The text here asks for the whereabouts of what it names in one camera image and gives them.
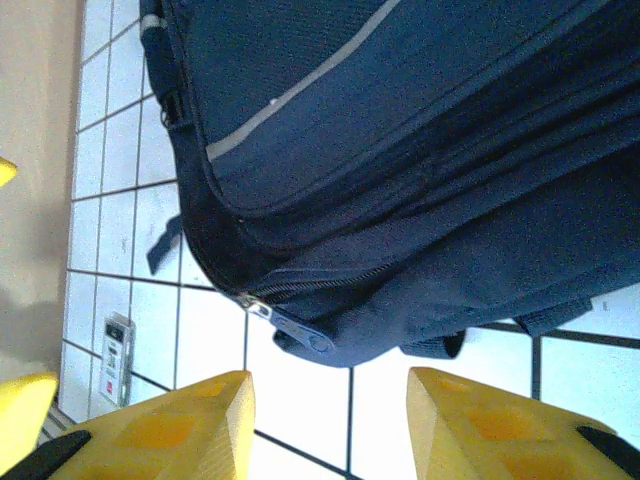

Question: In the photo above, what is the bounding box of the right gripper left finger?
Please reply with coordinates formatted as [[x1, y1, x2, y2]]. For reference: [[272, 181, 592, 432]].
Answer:
[[9, 369, 258, 480]]

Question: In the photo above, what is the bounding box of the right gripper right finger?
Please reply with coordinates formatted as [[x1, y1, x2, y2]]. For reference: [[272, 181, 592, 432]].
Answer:
[[406, 366, 634, 480]]

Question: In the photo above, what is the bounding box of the navy blue student backpack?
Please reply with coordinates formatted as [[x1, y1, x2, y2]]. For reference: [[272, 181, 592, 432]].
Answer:
[[138, 0, 640, 369]]

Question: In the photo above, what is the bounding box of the small white card with red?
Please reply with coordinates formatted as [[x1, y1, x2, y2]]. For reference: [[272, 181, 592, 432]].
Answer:
[[97, 310, 137, 407]]

